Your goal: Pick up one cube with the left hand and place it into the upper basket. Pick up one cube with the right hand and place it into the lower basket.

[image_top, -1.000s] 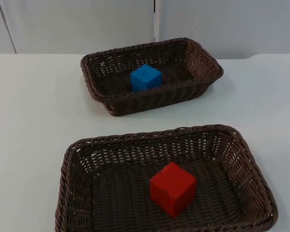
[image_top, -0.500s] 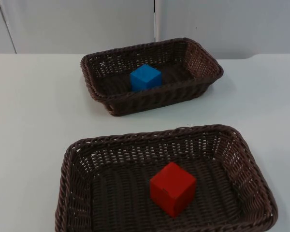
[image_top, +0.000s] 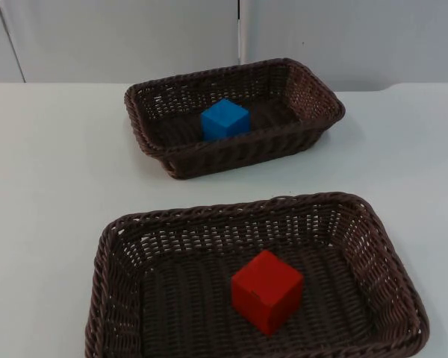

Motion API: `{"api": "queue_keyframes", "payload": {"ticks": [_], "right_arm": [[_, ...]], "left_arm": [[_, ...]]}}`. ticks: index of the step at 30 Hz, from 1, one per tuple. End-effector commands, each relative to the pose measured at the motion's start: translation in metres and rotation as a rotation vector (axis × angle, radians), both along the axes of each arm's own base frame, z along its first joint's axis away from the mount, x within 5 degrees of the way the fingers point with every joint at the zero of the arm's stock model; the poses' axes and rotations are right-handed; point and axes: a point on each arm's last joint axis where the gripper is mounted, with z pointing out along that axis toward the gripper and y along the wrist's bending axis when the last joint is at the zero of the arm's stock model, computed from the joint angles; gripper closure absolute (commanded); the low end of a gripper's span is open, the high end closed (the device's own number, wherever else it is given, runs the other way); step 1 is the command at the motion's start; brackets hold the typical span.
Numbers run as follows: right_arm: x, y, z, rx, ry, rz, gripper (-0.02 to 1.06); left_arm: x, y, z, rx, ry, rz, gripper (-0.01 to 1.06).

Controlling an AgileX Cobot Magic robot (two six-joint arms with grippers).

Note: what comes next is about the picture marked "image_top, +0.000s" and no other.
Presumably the blue cube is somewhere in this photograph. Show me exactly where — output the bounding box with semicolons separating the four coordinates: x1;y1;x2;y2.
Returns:
200;98;252;142

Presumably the red cube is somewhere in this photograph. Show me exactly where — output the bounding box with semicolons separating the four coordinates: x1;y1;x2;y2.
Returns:
230;249;305;336

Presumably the dark brown wicker basket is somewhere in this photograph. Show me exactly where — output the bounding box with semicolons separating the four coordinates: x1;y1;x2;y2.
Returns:
84;191;432;358
124;57;346;181

